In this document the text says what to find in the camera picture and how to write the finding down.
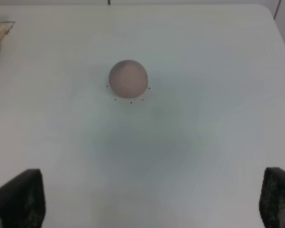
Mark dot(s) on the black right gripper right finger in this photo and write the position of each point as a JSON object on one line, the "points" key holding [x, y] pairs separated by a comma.
{"points": [[272, 198]]}

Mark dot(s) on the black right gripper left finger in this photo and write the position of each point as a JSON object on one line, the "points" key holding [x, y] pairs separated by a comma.
{"points": [[22, 201]]}

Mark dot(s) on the pink peach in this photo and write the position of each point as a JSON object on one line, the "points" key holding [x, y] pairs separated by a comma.
{"points": [[128, 79]]}

